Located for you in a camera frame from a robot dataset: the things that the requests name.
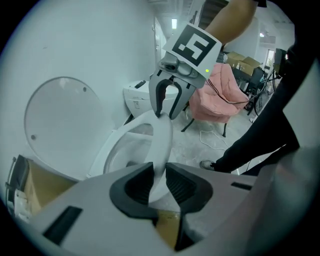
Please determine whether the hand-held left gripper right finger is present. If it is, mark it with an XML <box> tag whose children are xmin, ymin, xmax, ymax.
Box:
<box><xmin>164</xmin><ymin>58</ymin><xmax>320</xmax><ymax>256</ymax></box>

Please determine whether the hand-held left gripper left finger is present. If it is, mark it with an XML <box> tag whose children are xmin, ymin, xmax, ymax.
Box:
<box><xmin>23</xmin><ymin>161</ymin><xmax>177</xmax><ymax>256</ymax></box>

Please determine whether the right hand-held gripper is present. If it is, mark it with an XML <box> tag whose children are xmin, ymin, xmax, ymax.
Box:
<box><xmin>149</xmin><ymin>22</ymin><xmax>223</xmax><ymax>120</ymax></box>

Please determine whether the white toilet seat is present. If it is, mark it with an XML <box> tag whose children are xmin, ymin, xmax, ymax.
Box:
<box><xmin>86</xmin><ymin>109</ymin><xmax>174</xmax><ymax>204</ymax></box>

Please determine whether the person's right forearm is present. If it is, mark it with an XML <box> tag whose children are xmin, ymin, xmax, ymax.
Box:
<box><xmin>204</xmin><ymin>0</ymin><xmax>258</xmax><ymax>44</ymax></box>

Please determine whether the white toilet bowl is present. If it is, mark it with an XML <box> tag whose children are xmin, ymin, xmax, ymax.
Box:
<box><xmin>102</xmin><ymin>122</ymin><xmax>156</xmax><ymax>176</ymax></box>

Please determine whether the white toilet lid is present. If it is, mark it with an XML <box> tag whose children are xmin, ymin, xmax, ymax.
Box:
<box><xmin>24</xmin><ymin>76</ymin><xmax>105</xmax><ymax>181</ymax></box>

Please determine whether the pink cushioned chair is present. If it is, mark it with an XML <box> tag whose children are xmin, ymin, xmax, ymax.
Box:
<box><xmin>181</xmin><ymin>62</ymin><xmax>249</xmax><ymax>138</ymax></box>

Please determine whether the person's left shoe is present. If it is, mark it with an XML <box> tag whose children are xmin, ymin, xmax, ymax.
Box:
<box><xmin>199</xmin><ymin>159</ymin><xmax>217</xmax><ymax>171</ymax></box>

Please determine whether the white door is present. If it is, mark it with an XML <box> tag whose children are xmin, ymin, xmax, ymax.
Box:
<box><xmin>153</xmin><ymin>16</ymin><xmax>168</xmax><ymax>76</ymax></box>

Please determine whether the large brown cardboard box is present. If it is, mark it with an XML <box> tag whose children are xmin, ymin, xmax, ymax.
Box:
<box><xmin>23</xmin><ymin>158</ymin><xmax>181</xmax><ymax>252</ymax></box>

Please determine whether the open cardboard box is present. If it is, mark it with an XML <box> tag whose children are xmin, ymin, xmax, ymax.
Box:
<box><xmin>225</xmin><ymin>50</ymin><xmax>247</xmax><ymax>67</ymax></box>
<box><xmin>239</xmin><ymin>56</ymin><xmax>263</xmax><ymax>76</ymax></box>

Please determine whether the black metal rack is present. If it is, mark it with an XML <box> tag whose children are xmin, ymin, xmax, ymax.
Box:
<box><xmin>231</xmin><ymin>66</ymin><xmax>266</xmax><ymax>89</ymax></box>

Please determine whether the person's black clothing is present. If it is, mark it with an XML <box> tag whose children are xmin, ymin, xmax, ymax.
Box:
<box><xmin>214</xmin><ymin>0</ymin><xmax>305</xmax><ymax>174</ymax></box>

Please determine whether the slim metal stand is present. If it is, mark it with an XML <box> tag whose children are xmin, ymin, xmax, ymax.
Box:
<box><xmin>4</xmin><ymin>154</ymin><xmax>18</xmax><ymax>209</ymax></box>

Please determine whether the wooden staircase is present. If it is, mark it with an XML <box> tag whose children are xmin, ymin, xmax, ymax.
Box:
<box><xmin>199</xmin><ymin>0</ymin><xmax>230</xmax><ymax>31</ymax></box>

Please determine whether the black monitor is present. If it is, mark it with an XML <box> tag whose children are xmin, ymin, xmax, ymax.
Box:
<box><xmin>273</xmin><ymin>48</ymin><xmax>288</xmax><ymax>76</ymax></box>

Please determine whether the thin dark gripper cable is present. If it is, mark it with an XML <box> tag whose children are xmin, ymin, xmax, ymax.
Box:
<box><xmin>206</xmin><ymin>74</ymin><xmax>251</xmax><ymax>105</ymax></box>

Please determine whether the white floor cable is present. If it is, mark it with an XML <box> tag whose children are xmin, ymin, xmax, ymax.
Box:
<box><xmin>199</xmin><ymin>129</ymin><xmax>252</xmax><ymax>174</ymax></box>

